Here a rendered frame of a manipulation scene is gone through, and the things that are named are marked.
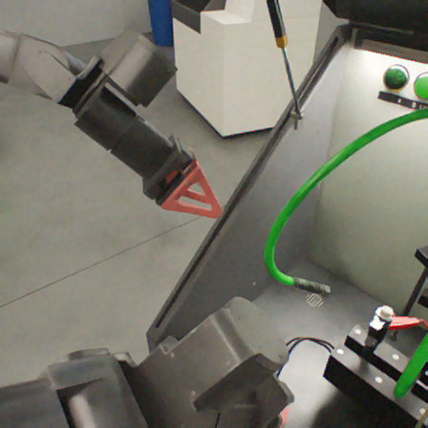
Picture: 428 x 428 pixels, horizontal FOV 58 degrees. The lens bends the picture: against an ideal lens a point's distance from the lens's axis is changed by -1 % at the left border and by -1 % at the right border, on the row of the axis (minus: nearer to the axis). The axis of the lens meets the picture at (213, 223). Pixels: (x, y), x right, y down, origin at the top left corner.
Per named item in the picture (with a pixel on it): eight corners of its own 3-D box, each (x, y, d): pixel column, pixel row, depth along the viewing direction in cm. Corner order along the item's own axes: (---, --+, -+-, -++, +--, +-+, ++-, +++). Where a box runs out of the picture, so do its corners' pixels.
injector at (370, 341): (340, 386, 76) (367, 321, 63) (353, 370, 79) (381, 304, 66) (353, 395, 75) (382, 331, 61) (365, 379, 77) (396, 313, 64)
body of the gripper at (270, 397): (300, 399, 33) (253, 398, 28) (226, 473, 35) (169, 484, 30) (259, 342, 38) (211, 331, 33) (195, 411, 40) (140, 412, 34)
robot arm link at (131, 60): (56, 86, 49) (18, 70, 41) (112, 13, 48) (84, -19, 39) (126, 148, 50) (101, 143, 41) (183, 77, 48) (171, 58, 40)
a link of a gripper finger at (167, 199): (229, 182, 54) (178, 139, 50) (242, 203, 47) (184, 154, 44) (197, 218, 55) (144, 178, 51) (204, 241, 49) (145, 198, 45)
